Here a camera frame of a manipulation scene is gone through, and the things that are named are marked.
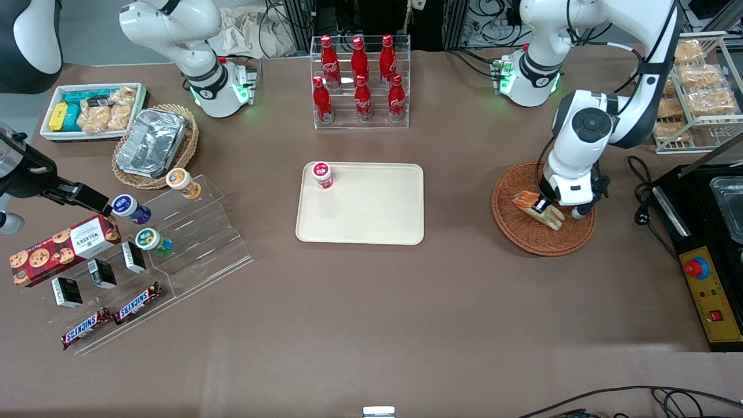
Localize black power cable with plug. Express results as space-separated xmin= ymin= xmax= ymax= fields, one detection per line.
xmin=627 ymin=156 xmax=680 ymax=262

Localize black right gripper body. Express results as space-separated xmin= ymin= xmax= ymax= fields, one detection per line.
xmin=0 ymin=123 xmax=59 ymax=199

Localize beige plastic tray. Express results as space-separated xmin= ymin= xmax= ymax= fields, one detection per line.
xmin=295 ymin=161 xmax=425 ymax=246

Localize sandwich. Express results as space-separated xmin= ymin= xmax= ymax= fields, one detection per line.
xmin=512 ymin=190 xmax=565 ymax=231

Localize green lid cup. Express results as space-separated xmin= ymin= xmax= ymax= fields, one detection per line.
xmin=135 ymin=228 xmax=174 ymax=257

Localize yellow small box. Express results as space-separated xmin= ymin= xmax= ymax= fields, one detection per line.
xmin=48 ymin=102 xmax=69 ymax=132

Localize red cola bottle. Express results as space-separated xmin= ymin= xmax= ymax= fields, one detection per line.
xmin=388 ymin=73 xmax=406 ymax=122
xmin=320 ymin=35 xmax=341 ymax=88
xmin=313 ymin=76 xmax=334 ymax=123
xmin=351 ymin=37 xmax=370 ymax=79
xmin=354 ymin=75 xmax=373 ymax=122
xmin=380 ymin=34 xmax=399 ymax=88

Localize wire snack rack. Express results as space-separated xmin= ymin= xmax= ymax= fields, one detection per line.
xmin=655 ymin=32 xmax=743 ymax=154

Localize beige crumpled cloth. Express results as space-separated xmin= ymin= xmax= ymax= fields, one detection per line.
xmin=219 ymin=7 xmax=302 ymax=59

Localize red Walkers cookie box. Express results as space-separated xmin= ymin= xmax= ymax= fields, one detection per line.
xmin=9 ymin=215 xmax=122 ymax=287

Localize thin black cable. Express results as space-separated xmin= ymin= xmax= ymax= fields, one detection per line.
xmin=517 ymin=385 xmax=743 ymax=418

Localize Snickers bar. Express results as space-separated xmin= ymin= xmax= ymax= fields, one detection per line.
xmin=61 ymin=308 xmax=114 ymax=351
xmin=114 ymin=282 xmax=163 ymax=325

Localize clear acrylic step display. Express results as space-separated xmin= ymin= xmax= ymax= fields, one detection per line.
xmin=45 ymin=174 xmax=254 ymax=355

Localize red lid yogurt cup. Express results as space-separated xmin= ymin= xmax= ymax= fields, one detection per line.
xmin=312 ymin=161 xmax=334 ymax=190

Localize black sealing machine yellow panel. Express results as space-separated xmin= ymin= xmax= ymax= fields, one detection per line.
xmin=653 ymin=134 xmax=743 ymax=353

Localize tangle of black cables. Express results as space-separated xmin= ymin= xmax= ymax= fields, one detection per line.
xmin=444 ymin=0 xmax=529 ymax=50

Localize foil tray in machine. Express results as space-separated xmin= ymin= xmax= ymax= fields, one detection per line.
xmin=711 ymin=177 xmax=743 ymax=244

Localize teal long box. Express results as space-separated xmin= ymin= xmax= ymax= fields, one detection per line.
xmin=64 ymin=88 xmax=117 ymax=105

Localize white plastic snack bin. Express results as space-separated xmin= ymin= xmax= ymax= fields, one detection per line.
xmin=39 ymin=82 xmax=149 ymax=143

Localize clear acrylic bottle rack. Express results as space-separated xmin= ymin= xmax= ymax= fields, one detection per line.
xmin=309 ymin=35 xmax=410 ymax=130

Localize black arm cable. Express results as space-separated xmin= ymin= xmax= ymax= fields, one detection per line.
xmin=537 ymin=135 xmax=559 ymax=201

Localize round brown wicker basket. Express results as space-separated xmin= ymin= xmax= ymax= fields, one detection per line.
xmin=492 ymin=161 xmax=597 ymax=257

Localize orange lid cup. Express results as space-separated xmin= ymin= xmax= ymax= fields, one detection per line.
xmin=166 ymin=168 xmax=202 ymax=200

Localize aluminium foil container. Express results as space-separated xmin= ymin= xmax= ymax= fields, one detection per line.
xmin=116 ymin=108 xmax=187 ymax=179

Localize oval light wicker basket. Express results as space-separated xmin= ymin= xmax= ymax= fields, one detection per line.
xmin=112 ymin=104 xmax=200 ymax=190

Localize small black box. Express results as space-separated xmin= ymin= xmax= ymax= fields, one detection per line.
xmin=52 ymin=277 xmax=83 ymax=308
xmin=88 ymin=259 xmax=117 ymax=290
xmin=121 ymin=242 xmax=147 ymax=274

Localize blue lid cup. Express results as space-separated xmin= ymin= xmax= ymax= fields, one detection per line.
xmin=111 ymin=194 xmax=152 ymax=225

